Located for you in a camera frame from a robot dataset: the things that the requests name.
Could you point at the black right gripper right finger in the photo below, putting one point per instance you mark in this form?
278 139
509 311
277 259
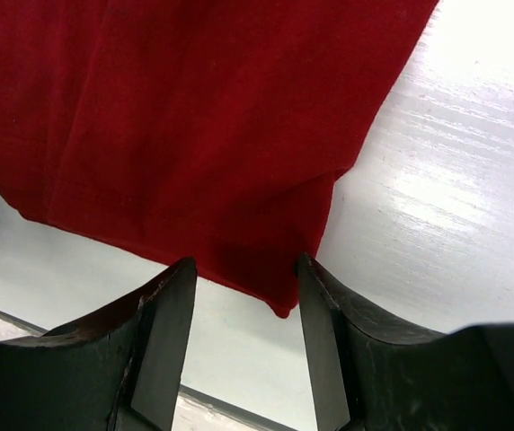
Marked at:
372 370

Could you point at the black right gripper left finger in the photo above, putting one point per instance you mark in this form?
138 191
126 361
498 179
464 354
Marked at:
117 368

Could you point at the dark red t shirt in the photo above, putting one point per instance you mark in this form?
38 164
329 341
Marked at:
211 129

